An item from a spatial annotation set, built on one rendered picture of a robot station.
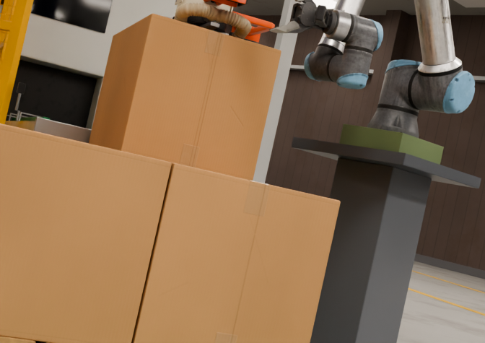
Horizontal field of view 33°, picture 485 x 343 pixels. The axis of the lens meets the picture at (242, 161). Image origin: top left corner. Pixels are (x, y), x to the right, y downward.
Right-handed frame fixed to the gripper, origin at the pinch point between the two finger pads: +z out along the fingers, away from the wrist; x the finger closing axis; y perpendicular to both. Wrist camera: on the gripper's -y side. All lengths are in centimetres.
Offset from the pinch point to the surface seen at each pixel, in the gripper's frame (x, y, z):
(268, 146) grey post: -24, 345, -147
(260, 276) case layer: -72, -64, 14
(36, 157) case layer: -57, -64, 66
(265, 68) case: -19.6, -4.2, 0.3
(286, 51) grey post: 49, 345, -146
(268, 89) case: -25.6, -4.3, -1.7
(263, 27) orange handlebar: 0.0, 37.5, -11.4
